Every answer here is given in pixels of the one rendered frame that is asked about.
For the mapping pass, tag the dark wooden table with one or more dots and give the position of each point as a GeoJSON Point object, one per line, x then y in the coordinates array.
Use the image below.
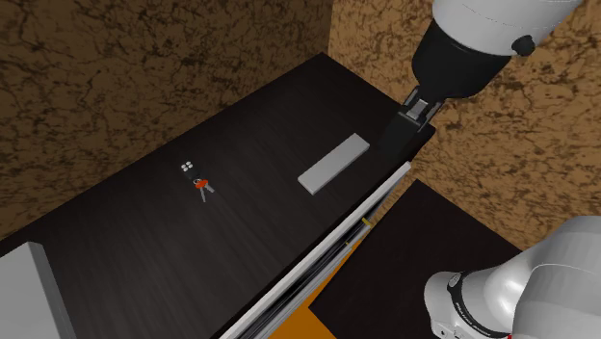
{"type": "Point", "coordinates": [141, 244]}

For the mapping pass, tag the grey flat rectangular bar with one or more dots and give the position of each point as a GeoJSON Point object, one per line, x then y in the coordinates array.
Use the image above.
{"type": "Point", "coordinates": [334, 163]}

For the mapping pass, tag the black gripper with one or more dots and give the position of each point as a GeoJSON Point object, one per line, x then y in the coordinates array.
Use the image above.
{"type": "Point", "coordinates": [453, 63]}

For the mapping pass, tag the white box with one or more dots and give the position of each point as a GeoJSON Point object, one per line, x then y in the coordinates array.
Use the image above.
{"type": "Point", "coordinates": [23, 296]}

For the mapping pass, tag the black key fob with keys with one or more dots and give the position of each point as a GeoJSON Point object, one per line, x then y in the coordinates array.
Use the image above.
{"type": "Point", "coordinates": [193, 176]}

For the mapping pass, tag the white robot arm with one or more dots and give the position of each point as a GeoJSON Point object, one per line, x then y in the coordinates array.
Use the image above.
{"type": "Point", "coordinates": [488, 21]}

